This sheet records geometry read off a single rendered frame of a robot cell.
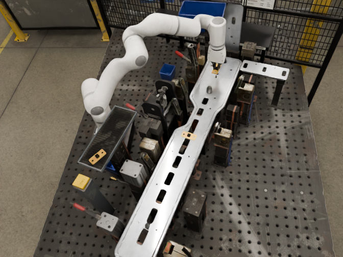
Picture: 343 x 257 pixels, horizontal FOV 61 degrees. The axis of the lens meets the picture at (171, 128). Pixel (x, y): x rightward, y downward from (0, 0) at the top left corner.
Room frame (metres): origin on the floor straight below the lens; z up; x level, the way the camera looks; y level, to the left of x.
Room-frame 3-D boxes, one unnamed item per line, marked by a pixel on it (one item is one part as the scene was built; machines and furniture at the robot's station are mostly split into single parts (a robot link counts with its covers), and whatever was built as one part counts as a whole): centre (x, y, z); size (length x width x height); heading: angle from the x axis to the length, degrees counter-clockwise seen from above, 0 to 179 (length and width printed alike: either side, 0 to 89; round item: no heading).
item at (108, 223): (0.46, 0.37, 0.88); 0.11 x 0.10 x 0.36; 58
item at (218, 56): (1.26, -0.34, 1.20); 0.10 x 0.07 x 0.11; 58
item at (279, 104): (1.19, -0.74, 0.84); 0.11 x 0.06 x 0.29; 58
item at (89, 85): (1.17, 0.40, 1.10); 0.19 x 0.12 x 0.24; 10
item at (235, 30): (1.48, -0.49, 1.17); 0.12 x 0.01 x 0.34; 58
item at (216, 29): (1.26, -0.34, 1.35); 0.09 x 0.08 x 0.13; 10
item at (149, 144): (0.81, 0.13, 0.89); 0.13 x 0.11 x 0.38; 58
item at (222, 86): (0.84, -0.08, 1.00); 1.38 x 0.22 x 0.02; 148
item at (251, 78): (1.22, -0.53, 0.84); 0.11 x 0.10 x 0.28; 58
